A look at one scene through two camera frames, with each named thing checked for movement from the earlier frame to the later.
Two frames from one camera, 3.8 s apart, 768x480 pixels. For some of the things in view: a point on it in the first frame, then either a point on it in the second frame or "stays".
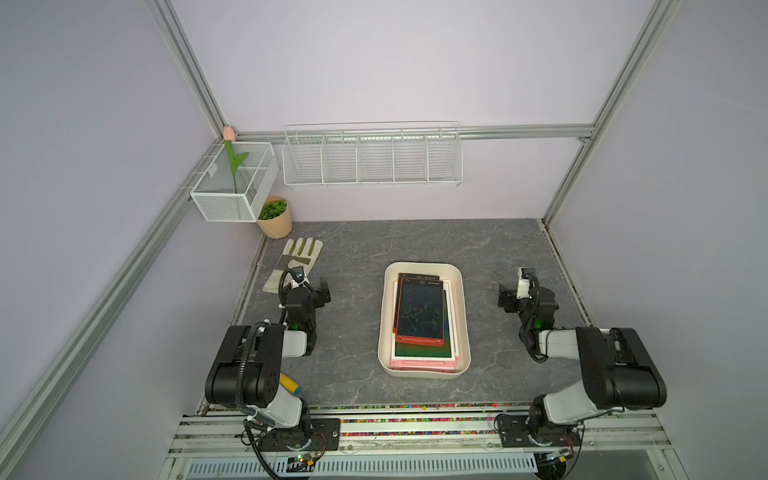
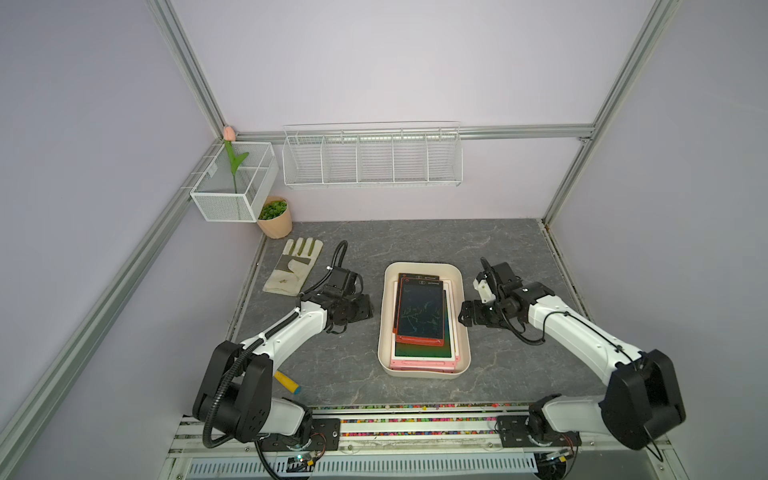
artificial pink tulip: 229,134 stays
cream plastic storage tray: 448,271 stays
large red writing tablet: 421,312 stays
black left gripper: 321,296 -> 365,309
